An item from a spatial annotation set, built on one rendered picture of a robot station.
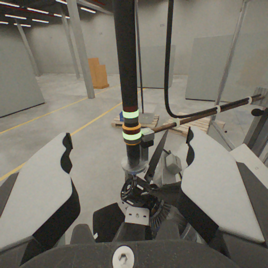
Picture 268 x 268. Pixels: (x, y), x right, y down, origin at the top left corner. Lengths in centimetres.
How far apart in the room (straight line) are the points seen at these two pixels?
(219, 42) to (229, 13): 688
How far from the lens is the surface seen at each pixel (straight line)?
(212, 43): 569
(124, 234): 57
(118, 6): 26
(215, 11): 1249
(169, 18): 32
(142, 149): 35
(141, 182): 59
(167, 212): 62
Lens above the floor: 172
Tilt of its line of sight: 31 degrees down
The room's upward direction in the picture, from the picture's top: 3 degrees counter-clockwise
